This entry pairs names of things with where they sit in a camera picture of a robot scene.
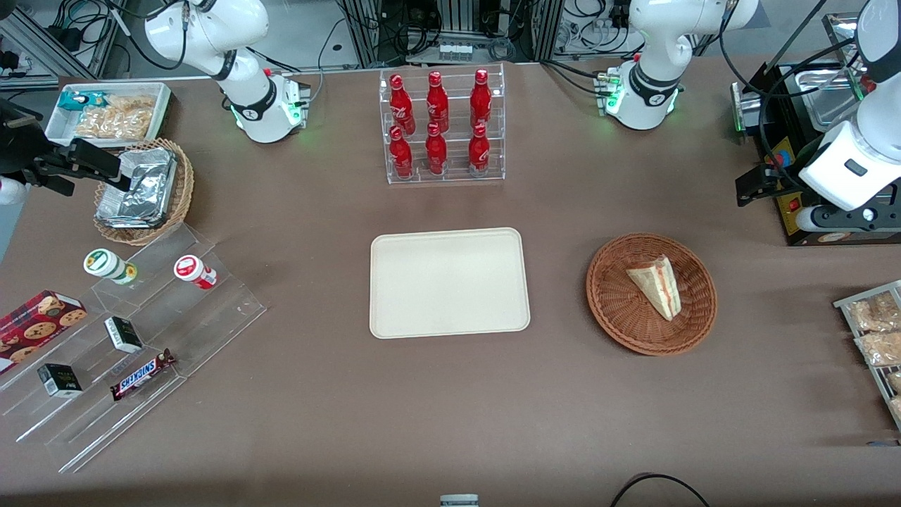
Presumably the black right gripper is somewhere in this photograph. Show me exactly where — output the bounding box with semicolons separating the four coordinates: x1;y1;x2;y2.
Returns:
21;138;133;197

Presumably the triangular sandwich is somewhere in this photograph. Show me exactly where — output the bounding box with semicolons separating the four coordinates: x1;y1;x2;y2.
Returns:
626;255;682;322

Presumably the tan wicker basket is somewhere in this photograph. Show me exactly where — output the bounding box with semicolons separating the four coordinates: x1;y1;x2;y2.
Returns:
94;139;194;246

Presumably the brown wicker basket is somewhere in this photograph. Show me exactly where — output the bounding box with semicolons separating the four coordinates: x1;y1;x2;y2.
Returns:
586;233;717;356

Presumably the beige plastic tray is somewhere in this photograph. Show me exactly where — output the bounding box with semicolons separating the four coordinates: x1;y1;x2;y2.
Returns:
370;227;531;339

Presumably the silver foil packet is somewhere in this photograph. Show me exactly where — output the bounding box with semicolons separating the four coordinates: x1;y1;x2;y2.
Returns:
116;148;177;205
96;184;170;228

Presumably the clear bag of crackers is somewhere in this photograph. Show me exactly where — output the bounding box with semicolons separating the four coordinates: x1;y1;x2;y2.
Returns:
74;95;156;140

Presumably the white rectangular bin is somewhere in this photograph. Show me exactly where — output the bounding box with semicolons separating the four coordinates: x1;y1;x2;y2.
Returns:
44;82;172;147

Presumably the teal snack packet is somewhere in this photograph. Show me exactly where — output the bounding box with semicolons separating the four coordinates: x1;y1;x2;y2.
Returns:
58;92;108;113

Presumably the black food warmer machine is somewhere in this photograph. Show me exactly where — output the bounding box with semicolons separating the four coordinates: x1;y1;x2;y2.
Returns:
731;13;901;246

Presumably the green lid white cup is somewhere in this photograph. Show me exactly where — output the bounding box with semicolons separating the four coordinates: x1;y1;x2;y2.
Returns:
84;249;138;285

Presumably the red lid white cup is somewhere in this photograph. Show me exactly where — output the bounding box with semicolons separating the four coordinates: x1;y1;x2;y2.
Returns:
174;255;218;290

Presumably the small black box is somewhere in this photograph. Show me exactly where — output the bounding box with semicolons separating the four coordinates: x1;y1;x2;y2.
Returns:
37;363;83;399
104;316;144;353

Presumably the red cookie box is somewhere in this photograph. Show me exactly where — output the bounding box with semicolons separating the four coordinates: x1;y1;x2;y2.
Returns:
0;290;87;375

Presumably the clear acrylic stepped shelf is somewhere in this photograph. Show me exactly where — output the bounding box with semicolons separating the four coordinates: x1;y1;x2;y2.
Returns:
0;224;267;474

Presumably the Snickers chocolate bar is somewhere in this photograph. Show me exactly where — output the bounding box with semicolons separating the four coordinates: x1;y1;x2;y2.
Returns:
111;349;175;401

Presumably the red cola bottle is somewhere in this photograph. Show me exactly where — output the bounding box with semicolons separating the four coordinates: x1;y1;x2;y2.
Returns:
468;124;491;175
389;74;416;135
470;69;492;129
427;71;450;132
389;126;414;179
425;123;448;175

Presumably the clear acrylic bottle rack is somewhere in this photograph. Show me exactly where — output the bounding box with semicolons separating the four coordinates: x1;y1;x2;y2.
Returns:
379;63;506;185

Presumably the aluminium frame rail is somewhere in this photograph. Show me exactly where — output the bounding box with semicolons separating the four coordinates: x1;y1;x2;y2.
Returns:
0;0;122;89

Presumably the metal wire rack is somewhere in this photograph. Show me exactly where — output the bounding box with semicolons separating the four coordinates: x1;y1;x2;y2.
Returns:
833;280;901;430

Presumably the black floor cable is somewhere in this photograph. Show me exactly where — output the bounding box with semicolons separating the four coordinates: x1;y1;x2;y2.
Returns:
609;472;712;507

